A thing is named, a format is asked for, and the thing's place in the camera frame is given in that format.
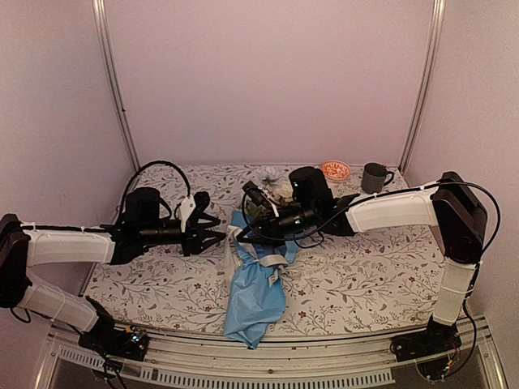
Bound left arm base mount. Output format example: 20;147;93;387
78;323;149;361

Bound dark grey mug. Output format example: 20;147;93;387
361;162;394;195

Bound floral patterned table mat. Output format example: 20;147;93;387
85;165;444;337

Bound aluminium frame post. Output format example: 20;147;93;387
398;0;446;176
92;0;140;171

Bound white fake flower stems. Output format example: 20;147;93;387
268;180;293;204

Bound white ribbon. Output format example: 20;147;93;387
221;224;325;289

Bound pale blue fake flower stems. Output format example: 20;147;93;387
258;166;283;187

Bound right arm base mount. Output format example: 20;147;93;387
389;321;461;381

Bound orange patterned bowl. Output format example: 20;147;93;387
320;160;351;182

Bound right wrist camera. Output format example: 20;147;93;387
240;181;280;222

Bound left aluminium frame post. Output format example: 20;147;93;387
92;0;140;171

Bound front aluminium rail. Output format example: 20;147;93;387
35;315;513;388

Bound right aluminium frame post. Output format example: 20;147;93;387
398;0;446;176

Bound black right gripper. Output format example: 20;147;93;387
236;202;318;248

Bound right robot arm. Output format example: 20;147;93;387
233;167;487;353

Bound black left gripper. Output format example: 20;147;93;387
139;214;226;257

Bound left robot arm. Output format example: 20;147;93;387
1;187;225;352

